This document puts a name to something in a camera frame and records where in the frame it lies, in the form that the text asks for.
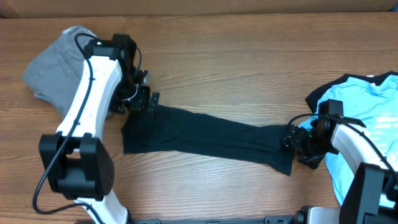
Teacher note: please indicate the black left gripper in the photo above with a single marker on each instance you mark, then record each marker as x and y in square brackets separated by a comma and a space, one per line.
[142, 102]

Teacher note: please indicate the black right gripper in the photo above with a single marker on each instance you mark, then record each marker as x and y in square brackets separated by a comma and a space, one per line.
[293, 137]

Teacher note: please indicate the black t-shirt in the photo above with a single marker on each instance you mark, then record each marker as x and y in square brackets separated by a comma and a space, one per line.
[173, 129]

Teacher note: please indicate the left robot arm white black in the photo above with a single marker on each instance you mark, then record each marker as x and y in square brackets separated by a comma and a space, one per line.
[76, 163]

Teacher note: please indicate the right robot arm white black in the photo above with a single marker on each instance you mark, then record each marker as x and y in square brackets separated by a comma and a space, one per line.
[374, 177]

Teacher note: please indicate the black garment under blue shirt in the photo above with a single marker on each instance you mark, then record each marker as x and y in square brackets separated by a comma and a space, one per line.
[315, 95]

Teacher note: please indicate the folded grey shorts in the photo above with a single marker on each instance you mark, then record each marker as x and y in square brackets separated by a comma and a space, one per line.
[55, 74]

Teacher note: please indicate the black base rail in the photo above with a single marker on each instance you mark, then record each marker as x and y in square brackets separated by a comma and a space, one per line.
[278, 219]

